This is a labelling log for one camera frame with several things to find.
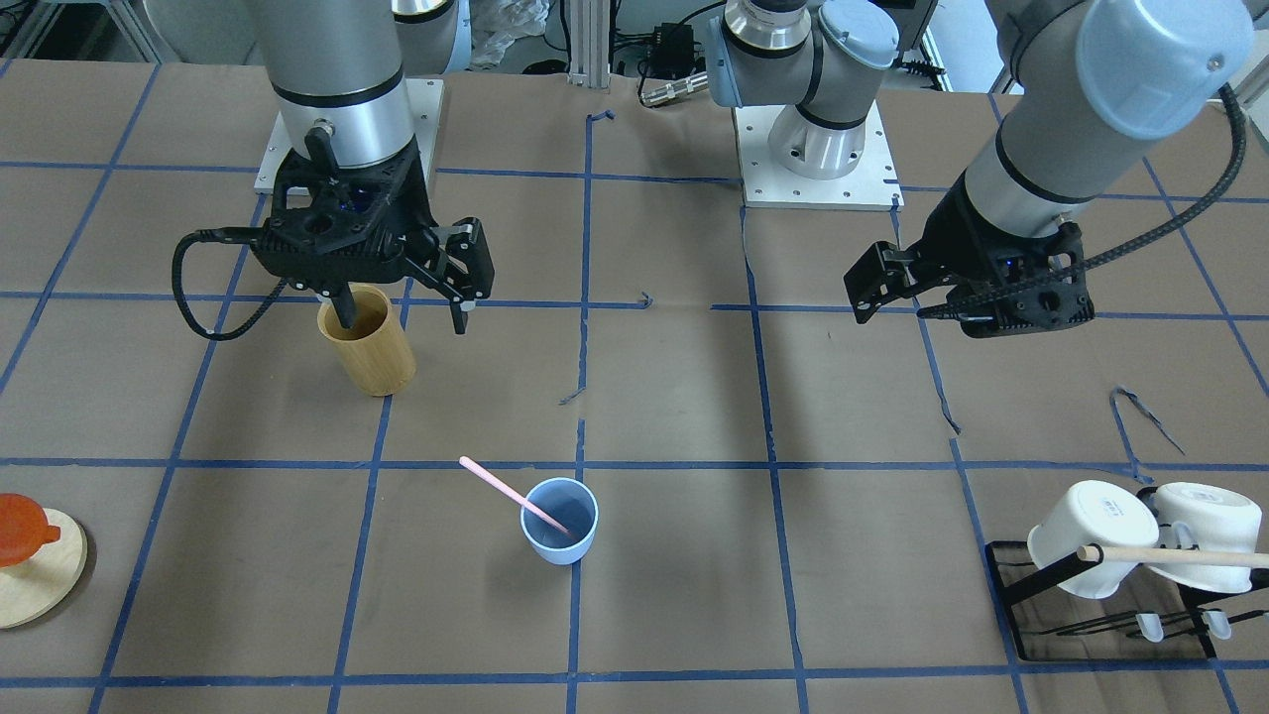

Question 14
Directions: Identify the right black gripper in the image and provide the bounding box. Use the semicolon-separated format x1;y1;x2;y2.
250;140;495;335

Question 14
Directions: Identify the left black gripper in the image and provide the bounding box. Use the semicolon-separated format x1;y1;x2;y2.
843;178;1096;339

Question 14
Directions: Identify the light blue cup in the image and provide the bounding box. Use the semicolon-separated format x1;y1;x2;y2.
519;476;600;566

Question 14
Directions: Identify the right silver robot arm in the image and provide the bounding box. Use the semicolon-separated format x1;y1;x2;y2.
173;1;495;342

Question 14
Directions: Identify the orange cup on stand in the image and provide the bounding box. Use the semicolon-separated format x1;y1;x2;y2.
1;493;60;568

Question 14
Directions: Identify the bamboo cylinder holder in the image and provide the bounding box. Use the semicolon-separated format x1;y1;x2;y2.
317;282;416;397

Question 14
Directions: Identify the white mug near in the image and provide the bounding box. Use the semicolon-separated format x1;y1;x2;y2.
1027;479;1160;568

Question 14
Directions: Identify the white mug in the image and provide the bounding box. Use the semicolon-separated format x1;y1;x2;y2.
1027;479;1160;568
1147;482;1263;595

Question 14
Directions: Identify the white mug far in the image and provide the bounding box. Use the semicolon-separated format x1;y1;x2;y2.
1147;482;1263;595

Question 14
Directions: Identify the wooden mug tree stand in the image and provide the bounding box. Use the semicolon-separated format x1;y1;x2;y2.
1;509;89;630

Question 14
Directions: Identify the aluminium frame post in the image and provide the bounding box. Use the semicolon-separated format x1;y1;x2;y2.
560;1;615;93

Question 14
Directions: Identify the black wire mug rack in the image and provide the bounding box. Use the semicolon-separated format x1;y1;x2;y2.
983;539;1266;667

